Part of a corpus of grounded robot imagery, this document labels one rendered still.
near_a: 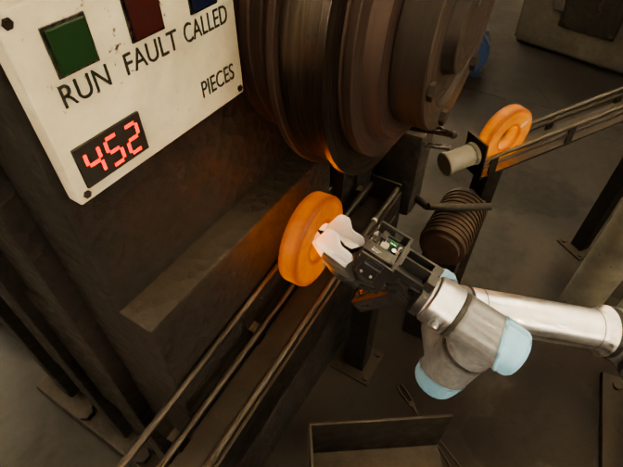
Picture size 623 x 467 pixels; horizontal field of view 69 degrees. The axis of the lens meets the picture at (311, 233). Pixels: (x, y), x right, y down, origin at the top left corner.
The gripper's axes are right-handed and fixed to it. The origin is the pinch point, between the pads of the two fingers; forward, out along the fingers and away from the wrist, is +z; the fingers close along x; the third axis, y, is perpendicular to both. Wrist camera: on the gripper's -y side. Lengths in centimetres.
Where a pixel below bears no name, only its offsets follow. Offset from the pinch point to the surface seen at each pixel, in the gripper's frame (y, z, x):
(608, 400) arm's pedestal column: -62, -91, -52
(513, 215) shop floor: -77, -48, -121
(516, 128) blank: -8, -22, -67
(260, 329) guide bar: -16.2, -0.7, 11.9
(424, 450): -14.9, -33.3, 13.2
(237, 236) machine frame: 1.1, 8.0, 9.1
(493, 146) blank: -11, -19, -60
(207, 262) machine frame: 1.1, 8.5, 15.4
